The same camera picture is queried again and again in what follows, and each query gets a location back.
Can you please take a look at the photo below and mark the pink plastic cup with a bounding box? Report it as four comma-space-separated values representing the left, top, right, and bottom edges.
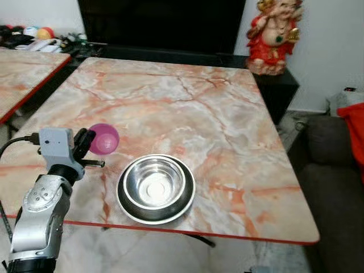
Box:
89, 123, 121, 156

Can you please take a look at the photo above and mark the red cloth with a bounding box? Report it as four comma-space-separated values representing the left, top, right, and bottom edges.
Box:
337, 102, 364, 168

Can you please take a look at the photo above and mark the stainless steel bowl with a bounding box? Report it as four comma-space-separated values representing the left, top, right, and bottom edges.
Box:
123, 155, 188, 211

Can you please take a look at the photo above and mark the light grey container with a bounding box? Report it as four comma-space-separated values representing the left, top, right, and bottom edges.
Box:
327, 88, 359, 117

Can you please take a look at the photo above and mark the dark grey sofa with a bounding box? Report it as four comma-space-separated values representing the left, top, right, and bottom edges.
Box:
287, 115, 364, 273

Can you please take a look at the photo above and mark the white small box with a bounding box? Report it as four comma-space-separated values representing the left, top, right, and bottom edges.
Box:
28, 39, 62, 53

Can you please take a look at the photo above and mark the dark rimmed metal plate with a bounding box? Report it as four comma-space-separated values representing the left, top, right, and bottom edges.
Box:
116, 154, 196, 225

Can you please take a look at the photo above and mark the yellow orange round toy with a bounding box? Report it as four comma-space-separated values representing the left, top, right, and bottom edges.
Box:
36, 27, 55, 40

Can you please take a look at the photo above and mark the black flat television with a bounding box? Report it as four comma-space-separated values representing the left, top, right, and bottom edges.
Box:
77, 0, 246, 56

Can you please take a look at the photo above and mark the red gold laughing statue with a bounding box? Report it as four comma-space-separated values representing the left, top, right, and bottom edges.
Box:
246, 0, 304, 76

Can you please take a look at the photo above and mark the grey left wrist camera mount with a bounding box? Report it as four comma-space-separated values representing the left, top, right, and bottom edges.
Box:
38, 127, 77, 169

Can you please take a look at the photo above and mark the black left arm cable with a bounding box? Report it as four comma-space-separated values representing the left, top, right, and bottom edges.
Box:
0, 133, 40, 157

